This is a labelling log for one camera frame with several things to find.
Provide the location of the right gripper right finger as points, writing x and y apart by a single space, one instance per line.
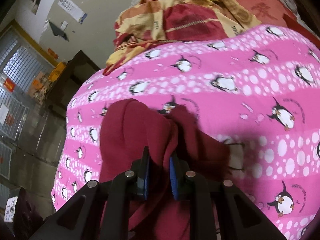
218 211

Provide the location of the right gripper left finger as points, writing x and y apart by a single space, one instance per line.
100 210

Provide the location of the maroon red t-shirt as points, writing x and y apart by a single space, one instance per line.
128 127

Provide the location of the pink penguin print blanket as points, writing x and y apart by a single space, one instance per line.
257 93

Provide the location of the yellow orange box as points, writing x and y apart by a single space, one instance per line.
56 72

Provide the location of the metal window grille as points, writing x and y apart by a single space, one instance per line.
31 135

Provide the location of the red yellow floral quilt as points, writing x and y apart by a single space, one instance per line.
152 23

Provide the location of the white wall calendar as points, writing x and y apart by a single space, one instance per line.
72 9

